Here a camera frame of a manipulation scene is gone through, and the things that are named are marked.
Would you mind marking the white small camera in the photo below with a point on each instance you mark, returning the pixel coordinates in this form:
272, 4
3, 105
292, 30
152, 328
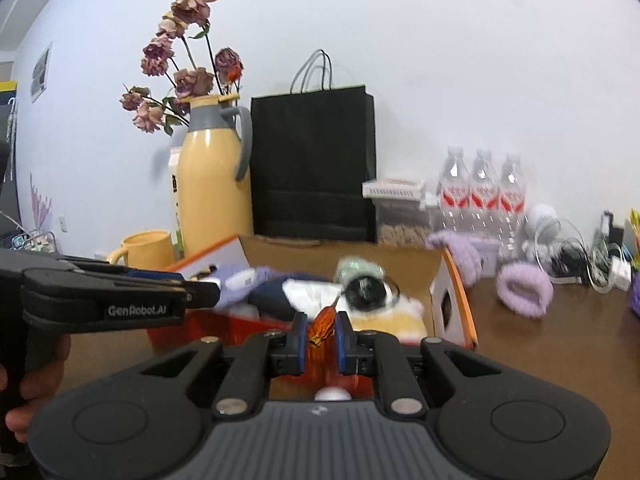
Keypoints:
541, 227

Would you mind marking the purple fluffy headband left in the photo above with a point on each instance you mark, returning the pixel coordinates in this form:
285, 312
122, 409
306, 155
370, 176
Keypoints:
465, 255

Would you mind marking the right water bottle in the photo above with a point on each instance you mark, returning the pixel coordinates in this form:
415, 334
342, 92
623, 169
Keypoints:
512, 197

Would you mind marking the wire rack with bottles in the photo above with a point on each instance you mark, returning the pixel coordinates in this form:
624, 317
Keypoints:
35, 241

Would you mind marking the colourful packets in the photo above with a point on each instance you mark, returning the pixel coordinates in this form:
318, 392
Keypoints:
633, 238

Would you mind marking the water bottle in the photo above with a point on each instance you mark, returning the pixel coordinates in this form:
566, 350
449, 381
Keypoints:
512, 197
484, 191
454, 191

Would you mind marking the left water bottle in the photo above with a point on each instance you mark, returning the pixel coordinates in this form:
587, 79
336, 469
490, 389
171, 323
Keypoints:
454, 191

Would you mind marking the black paper bag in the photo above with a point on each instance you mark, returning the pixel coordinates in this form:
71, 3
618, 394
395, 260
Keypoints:
314, 147

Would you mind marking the white cloth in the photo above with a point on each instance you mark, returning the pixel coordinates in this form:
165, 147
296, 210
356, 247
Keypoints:
312, 297

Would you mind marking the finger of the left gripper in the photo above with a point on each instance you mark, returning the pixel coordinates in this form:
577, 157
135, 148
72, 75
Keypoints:
154, 275
202, 295

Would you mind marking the purple fluffy headband right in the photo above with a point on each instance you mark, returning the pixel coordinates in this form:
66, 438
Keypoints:
524, 289

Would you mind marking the middle water bottle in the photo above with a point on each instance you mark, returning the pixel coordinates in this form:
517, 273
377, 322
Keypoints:
484, 191

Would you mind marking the yellow fuzzy cloth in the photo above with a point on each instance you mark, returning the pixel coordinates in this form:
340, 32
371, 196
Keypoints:
405, 320

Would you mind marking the small white jar lid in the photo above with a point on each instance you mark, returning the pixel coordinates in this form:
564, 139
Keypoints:
332, 394

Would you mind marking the clear snack container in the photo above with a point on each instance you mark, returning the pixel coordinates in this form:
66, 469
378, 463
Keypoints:
404, 223

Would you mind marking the green glittery pouch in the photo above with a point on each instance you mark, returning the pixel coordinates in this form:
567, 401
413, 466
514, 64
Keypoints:
350, 267

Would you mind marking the yellow ceramic mug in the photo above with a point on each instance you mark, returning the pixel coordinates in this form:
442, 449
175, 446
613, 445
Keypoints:
147, 250

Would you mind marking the white red flat box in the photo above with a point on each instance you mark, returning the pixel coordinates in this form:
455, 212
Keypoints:
393, 189

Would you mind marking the yellow thermos jug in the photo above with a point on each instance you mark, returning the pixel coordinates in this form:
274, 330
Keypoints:
213, 175

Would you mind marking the navy blue cloth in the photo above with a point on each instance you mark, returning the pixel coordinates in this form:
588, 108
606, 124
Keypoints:
270, 300

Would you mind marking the orange cardboard box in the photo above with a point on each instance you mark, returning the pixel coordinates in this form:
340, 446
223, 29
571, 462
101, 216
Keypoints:
430, 276

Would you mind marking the purple knitted cloth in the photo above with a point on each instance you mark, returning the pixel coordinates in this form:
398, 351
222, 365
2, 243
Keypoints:
236, 282

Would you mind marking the white milk carton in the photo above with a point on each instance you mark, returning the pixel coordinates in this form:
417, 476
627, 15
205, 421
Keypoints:
173, 161

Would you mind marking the white round jar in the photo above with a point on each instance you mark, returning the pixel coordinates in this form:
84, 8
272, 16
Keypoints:
488, 248

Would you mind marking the orange red wrapper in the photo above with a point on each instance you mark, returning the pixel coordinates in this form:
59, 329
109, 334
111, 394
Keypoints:
321, 327

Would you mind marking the purple fluffy headband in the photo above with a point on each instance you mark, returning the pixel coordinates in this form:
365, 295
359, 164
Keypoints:
524, 289
465, 255

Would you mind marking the purple object at edge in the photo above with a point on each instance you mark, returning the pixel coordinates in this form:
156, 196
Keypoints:
634, 295

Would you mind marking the person left hand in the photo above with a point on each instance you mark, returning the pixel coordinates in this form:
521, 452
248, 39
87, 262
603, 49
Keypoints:
37, 388

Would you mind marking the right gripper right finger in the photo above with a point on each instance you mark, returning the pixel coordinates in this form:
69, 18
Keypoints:
487, 419

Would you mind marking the white charger with cables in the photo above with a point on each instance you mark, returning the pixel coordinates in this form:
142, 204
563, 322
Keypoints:
602, 264

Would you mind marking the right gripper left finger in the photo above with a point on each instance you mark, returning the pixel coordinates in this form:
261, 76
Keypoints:
147, 421

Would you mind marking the dried rose bouquet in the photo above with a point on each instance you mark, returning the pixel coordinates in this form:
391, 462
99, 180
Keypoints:
181, 52

